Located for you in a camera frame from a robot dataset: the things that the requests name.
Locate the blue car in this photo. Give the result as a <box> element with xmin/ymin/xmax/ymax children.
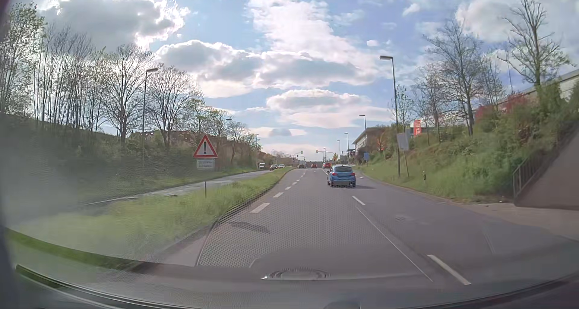
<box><xmin>327</xmin><ymin>164</ymin><xmax>357</xmax><ymax>188</ymax></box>

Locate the grey asphalt road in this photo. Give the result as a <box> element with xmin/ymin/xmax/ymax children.
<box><xmin>163</xmin><ymin>167</ymin><xmax>579</xmax><ymax>282</ymax></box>

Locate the flat-roofed building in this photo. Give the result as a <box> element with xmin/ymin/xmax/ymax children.
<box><xmin>351</xmin><ymin>126</ymin><xmax>395</xmax><ymax>161</ymax></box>

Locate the triangular warning road sign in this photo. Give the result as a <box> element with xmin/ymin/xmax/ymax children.
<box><xmin>193</xmin><ymin>134</ymin><xmax>219</xmax><ymax>198</ymax></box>

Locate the grey opposite carriageway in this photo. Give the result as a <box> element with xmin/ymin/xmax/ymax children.
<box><xmin>84</xmin><ymin>169</ymin><xmax>277</xmax><ymax>207</ymax></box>

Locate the road sign seen from behind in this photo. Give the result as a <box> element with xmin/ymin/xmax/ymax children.
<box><xmin>396</xmin><ymin>132</ymin><xmax>411</xmax><ymax>178</ymax></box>

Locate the car's own bonnet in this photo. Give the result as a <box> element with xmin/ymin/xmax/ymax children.
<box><xmin>9</xmin><ymin>243</ymin><xmax>579</xmax><ymax>309</ymax></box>

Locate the bare tree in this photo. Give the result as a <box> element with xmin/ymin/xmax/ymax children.
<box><xmin>498</xmin><ymin>0</ymin><xmax>575</xmax><ymax>93</ymax></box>
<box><xmin>409</xmin><ymin>65</ymin><xmax>448</xmax><ymax>146</ymax></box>
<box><xmin>423</xmin><ymin>17</ymin><xmax>498</xmax><ymax>137</ymax></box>

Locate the grass median strip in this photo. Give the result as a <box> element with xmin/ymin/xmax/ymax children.
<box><xmin>9</xmin><ymin>166</ymin><xmax>296</xmax><ymax>270</ymax></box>

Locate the grassy slope with bushes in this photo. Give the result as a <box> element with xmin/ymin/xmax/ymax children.
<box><xmin>355</xmin><ymin>80</ymin><xmax>579</xmax><ymax>204</ymax></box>

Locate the row of bare trees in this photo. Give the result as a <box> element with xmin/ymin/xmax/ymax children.
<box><xmin>0</xmin><ymin>2</ymin><xmax>263</xmax><ymax>167</ymax></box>

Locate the grassy bank with bushes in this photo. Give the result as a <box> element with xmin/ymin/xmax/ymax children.
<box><xmin>0</xmin><ymin>112</ymin><xmax>261</xmax><ymax>210</ymax></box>

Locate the metal railing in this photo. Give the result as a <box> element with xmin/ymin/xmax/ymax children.
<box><xmin>512</xmin><ymin>139</ymin><xmax>566</xmax><ymax>199</ymax></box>

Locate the grey paved side path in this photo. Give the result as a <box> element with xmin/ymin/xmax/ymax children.
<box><xmin>461</xmin><ymin>202</ymin><xmax>579</xmax><ymax>242</ymax></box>

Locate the tall grey lamp post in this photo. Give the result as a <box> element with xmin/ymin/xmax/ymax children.
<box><xmin>379</xmin><ymin>55</ymin><xmax>402</xmax><ymax>179</ymax></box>

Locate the long building with red wall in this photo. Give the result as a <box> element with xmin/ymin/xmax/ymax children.
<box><xmin>474</xmin><ymin>69</ymin><xmax>579</xmax><ymax>120</ymax></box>

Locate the grey concrete ramp wall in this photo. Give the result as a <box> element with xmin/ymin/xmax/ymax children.
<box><xmin>515</xmin><ymin>130</ymin><xmax>579</xmax><ymax>210</ymax></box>

